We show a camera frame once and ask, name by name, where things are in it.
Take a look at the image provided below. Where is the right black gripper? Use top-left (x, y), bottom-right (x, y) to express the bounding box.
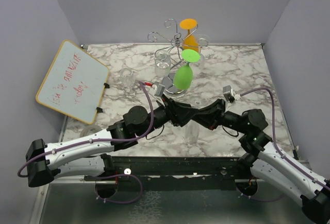
top-left (193, 98), bottom-right (249, 134)

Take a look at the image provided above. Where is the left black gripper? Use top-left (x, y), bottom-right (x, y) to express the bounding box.
top-left (139, 94), bottom-right (199, 138)

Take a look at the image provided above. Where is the clear wine glass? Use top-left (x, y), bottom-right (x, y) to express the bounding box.
top-left (184, 96), bottom-right (205, 145)
top-left (154, 50), bottom-right (171, 77)
top-left (196, 34), bottom-right (210, 71)

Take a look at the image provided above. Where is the green plastic wine glass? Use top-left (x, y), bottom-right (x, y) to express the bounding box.
top-left (173, 49), bottom-right (200, 90)

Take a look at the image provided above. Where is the orange plastic wine glass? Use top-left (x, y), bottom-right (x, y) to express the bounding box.
top-left (179, 19), bottom-right (200, 53)

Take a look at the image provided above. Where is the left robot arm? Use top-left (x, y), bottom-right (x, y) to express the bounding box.
top-left (25, 99), bottom-right (198, 187)

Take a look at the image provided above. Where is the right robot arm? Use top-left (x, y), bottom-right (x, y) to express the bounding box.
top-left (193, 99), bottom-right (329, 223)

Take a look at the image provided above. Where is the chrome wine glass rack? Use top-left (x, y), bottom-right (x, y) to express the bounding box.
top-left (147, 19), bottom-right (199, 96)

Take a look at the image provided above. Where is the clear glass tumbler left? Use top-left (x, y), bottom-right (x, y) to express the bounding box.
top-left (120, 67), bottom-right (135, 88)

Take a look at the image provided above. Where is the clear tape roll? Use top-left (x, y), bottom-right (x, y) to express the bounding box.
top-left (79, 125), bottom-right (102, 137)

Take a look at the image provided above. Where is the small whiteboard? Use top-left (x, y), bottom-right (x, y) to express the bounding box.
top-left (36, 40), bottom-right (110, 124)

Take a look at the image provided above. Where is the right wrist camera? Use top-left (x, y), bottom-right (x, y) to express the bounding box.
top-left (223, 85), bottom-right (241, 104)

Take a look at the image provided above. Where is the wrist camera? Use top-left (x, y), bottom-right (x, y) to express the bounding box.
top-left (223, 85), bottom-right (241, 104)
top-left (150, 82), bottom-right (165, 100)

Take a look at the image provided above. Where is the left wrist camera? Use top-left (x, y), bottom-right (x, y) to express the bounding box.
top-left (150, 82), bottom-right (165, 100)

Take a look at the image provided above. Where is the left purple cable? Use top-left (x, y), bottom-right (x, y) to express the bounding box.
top-left (17, 81), bottom-right (155, 178)

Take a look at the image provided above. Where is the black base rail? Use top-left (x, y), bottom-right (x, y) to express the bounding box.
top-left (96, 156), bottom-right (252, 191)

